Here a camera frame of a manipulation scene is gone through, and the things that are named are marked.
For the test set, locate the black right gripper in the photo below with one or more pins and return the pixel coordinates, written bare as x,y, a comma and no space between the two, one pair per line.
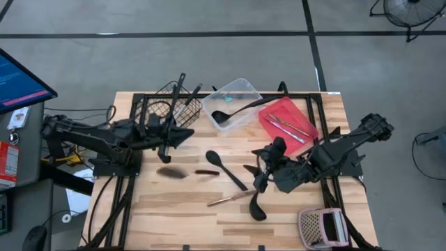
285,171

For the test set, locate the black table edge clip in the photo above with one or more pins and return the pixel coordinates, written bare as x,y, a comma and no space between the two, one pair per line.
186,248
261,248

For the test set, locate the rose gold table knife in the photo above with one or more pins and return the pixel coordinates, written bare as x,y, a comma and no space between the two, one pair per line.
289,125
226,199

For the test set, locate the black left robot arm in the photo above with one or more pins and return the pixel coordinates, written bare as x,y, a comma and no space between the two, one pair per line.
90,141

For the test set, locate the grey spatula steel neck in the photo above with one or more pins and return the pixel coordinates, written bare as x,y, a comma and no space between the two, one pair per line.
172,172

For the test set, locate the red plastic container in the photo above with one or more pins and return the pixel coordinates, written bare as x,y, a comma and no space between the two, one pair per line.
299,115

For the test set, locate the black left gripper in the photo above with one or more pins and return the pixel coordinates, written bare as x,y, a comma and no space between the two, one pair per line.
153,130

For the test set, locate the pink perforated plastic caddy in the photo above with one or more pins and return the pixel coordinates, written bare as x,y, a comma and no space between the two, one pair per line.
308,228

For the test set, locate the white ID badge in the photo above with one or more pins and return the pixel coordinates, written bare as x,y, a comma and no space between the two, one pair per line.
18,118

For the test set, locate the black computer mouse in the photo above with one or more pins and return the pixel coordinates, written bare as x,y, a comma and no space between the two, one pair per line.
35,238

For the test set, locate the black floor fan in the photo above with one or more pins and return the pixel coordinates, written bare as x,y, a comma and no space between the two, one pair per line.
411,12

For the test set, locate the clear plastic container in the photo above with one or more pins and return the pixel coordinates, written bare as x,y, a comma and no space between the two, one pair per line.
237,92

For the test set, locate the computer monitor blue screen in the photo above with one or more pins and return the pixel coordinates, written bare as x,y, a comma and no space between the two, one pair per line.
21,83

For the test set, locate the large black ladle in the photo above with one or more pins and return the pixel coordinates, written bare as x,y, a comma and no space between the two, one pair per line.
220,117

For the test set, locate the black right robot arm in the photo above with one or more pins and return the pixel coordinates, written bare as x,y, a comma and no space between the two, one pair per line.
348,143

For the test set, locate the white paper sheet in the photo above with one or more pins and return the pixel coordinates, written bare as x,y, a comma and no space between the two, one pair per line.
78,202

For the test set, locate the black metal table frame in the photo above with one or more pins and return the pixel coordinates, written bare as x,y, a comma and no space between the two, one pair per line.
299,95

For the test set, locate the white tape roll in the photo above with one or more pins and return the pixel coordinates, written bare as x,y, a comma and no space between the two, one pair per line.
62,218

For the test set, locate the small black ladle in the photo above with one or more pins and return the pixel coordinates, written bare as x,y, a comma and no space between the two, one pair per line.
258,211

